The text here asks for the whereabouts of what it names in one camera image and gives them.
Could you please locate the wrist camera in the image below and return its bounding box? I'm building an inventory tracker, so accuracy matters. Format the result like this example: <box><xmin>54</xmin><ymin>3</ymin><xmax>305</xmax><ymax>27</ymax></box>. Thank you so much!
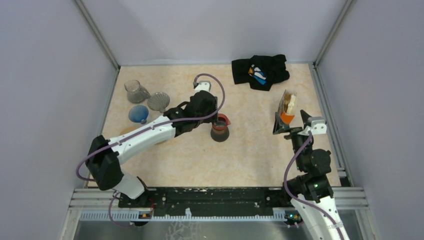
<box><xmin>193</xmin><ymin>80</ymin><xmax>212</xmax><ymax>93</ymax></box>
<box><xmin>298</xmin><ymin>116</ymin><xmax>328</xmax><ymax>136</ymax></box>

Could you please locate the blue glass dripper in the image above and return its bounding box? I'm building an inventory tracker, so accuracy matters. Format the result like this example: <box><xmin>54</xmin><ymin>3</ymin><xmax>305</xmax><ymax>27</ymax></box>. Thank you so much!
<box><xmin>128</xmin><ymin>105</ymin><xmax>149</xmax><ymax>125</ymax></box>

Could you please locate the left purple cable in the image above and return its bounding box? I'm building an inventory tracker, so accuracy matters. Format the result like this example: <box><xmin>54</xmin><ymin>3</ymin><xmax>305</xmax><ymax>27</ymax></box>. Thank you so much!
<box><xmin>75</xmin><ymin>73</ymin><xmax>226</xmax><ymax>229</ymax></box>

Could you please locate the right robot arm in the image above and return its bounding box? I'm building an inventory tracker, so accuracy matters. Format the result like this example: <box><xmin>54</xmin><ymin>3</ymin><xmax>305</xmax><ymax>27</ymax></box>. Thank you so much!
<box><xmin>273</xmin><ymin>110</ymin><xmax>350</xmax><ymax>240</ymax></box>

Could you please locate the black printed cloth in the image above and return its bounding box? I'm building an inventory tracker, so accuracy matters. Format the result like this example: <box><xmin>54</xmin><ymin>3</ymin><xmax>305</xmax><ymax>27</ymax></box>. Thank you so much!
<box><xmin>231</xmin><ymin>54</ymin><xmax>290</xmax><ymax>92</ymax></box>

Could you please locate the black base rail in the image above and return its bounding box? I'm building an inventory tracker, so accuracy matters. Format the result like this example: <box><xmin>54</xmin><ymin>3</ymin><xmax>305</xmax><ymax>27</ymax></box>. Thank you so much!
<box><xmin>118</xmin><ymin>187</ymin><xmax>294</xmax><ymax>217</ymax></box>

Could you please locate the clear ribbed glass dripper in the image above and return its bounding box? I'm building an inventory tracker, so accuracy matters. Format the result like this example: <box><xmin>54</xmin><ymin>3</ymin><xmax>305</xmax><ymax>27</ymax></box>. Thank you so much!
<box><xmin>147</xmin><ymin>92</ymin><xmax>170</xmax><ymax>113</ymax></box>

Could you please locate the orange coffee filter pack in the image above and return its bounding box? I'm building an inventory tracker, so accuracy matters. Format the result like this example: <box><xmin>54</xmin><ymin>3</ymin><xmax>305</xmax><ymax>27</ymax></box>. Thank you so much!
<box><xmin>276</xmin><ymin>89</ymin><xmax>297</xmax><ymax>125</ymax></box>

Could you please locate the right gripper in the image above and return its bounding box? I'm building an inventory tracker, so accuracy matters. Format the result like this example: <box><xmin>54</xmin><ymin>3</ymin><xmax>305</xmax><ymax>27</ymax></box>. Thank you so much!
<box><xmin>272</xmin><ymin>109</ymin><xmax>312</xmax><ymax>170</ymax></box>

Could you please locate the clear glass carafe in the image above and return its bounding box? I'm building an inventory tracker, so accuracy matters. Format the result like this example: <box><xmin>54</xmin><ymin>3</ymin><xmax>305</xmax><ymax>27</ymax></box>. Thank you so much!
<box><xmin>124</xmin><ymin>80</ymin><xmax>151</xmax><ymax>104</ymax></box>

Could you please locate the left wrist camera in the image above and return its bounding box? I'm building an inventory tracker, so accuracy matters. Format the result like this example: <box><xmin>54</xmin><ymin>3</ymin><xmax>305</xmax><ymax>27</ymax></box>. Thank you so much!
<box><xmin>193</xmin><ymin>80</ymin><xmax>212</xmax><ymax>93</ymax></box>

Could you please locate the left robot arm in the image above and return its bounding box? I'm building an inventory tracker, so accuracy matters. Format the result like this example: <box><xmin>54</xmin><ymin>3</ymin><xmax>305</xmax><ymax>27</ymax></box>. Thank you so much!
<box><xmin>84</xmin><ymin>90</ymin><xmax>218</xmax><ymax>207</ymax></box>

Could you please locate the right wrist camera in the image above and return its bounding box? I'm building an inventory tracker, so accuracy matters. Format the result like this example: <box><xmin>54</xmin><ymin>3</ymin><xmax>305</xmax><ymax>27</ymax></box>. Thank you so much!
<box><xmin>298</xmin><ymin>116</ymin><xmax>328</xmax><ymax>136</ymax></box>

